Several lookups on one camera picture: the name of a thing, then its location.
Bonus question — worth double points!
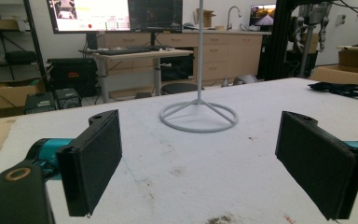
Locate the light wooden standing desk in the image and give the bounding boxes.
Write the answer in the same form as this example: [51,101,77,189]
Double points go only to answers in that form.
[92,49,195,104]

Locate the small open cardboard box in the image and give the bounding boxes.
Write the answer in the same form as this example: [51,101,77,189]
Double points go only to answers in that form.
[195,7,217,29]

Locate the light wooden cabinet counter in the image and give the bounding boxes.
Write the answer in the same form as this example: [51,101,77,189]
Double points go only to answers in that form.
[103,29,272,84]

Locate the grey robot on pole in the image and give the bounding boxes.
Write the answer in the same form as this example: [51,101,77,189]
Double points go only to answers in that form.
[294,0,334,79]

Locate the flat brown cardboard box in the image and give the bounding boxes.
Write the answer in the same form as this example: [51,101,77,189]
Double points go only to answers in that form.
[310,45,358,89]

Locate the black metal frame column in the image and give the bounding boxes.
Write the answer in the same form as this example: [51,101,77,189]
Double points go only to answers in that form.
[256,0,294,81]

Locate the black box with handle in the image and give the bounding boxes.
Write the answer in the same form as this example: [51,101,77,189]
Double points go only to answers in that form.
[54,87,83,110]
[23,91,57,115]

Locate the black cable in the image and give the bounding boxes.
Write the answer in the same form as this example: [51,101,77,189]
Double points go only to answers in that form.
[329,0,358,22]

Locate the black cloth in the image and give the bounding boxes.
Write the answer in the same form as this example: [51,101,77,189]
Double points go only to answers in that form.
[307,81,358,102]

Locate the white metal ring-base stand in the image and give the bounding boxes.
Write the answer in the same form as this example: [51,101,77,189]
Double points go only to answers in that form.
[158,0,240,134]

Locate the black computer case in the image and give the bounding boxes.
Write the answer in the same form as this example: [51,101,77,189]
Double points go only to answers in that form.
[160,54,196,82]

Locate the large monitor with white screen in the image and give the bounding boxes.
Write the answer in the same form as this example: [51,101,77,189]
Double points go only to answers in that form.
[46,0,131,35]

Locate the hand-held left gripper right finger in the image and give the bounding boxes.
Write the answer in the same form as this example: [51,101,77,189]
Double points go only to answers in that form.
[274,110,358,221]

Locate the grey rounded object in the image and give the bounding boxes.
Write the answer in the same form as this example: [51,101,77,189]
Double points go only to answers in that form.
[232,74,259,86]

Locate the small monitor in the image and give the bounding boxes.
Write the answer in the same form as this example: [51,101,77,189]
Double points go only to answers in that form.
[249,3,277,28]

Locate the black metal shelf rack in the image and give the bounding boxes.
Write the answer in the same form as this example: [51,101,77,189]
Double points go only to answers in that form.
[0,0,50,91]

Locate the black bag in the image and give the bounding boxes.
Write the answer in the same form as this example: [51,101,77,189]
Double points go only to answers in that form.
[4,49,38,66]

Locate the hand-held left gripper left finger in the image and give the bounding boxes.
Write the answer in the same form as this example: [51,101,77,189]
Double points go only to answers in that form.
[55,108,123,218]

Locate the large black equipment case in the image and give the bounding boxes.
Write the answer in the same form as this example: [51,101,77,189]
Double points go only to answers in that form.
[47,57,99,98]

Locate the metal faucet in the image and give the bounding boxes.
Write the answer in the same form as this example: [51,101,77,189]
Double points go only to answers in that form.
[226,6,243,32]

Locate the black keyboard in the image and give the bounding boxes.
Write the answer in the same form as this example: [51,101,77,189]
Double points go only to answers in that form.
[96,46,153,57]

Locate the black round stool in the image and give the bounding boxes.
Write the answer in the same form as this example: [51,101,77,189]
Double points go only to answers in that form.
[160,81,205,95]

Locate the monitor with dark screen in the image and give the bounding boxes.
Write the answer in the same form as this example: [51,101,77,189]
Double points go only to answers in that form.
[128,0,184,35]

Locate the large brown cardboard box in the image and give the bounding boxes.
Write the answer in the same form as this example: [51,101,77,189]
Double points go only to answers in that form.
[0,77,47,121]

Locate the white table mat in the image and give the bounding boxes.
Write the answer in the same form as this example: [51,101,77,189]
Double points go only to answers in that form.
[0,77,358,224]

